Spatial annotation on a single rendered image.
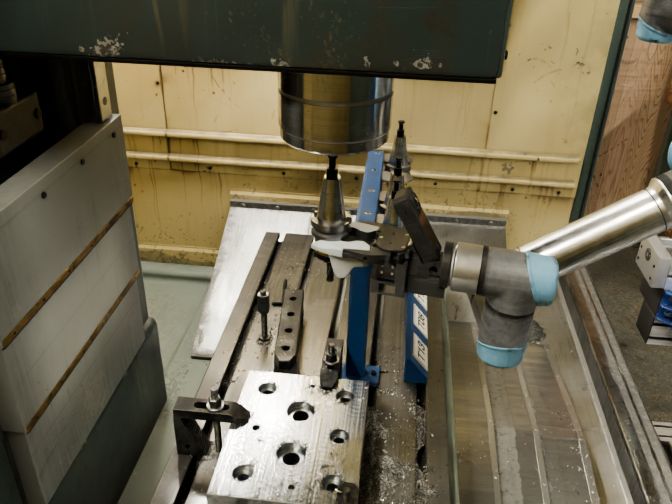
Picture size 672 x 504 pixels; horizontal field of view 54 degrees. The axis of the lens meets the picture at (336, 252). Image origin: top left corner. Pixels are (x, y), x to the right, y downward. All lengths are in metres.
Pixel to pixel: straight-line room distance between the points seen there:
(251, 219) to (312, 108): 1.30
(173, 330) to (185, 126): 0.63
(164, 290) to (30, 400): 1.22
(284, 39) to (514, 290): 0.48
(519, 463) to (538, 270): 0.61
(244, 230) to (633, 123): 2.48
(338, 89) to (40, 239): 0.50
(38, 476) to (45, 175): 0.48
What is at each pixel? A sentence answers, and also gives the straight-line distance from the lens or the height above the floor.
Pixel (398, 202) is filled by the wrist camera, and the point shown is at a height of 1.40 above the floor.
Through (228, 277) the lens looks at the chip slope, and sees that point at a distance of 2.02.
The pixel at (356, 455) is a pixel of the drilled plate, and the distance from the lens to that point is 1.13.
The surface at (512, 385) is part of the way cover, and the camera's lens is 1.69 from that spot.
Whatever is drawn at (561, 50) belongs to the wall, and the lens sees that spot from 1.99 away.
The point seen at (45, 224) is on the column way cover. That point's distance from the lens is 1.08.
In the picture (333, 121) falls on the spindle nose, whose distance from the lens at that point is 0.87.
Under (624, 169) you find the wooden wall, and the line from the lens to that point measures 4.06.
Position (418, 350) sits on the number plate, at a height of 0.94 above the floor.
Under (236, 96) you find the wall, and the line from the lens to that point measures 2.06.
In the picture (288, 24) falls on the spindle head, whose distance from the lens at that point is 0.80.
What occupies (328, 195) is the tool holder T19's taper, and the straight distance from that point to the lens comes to 0.98.
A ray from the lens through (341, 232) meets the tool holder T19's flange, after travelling 1.00.
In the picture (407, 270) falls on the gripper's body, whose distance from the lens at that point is 1.00.
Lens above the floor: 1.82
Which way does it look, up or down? 30 degrees down
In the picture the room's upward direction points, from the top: 2 degrees clockwise
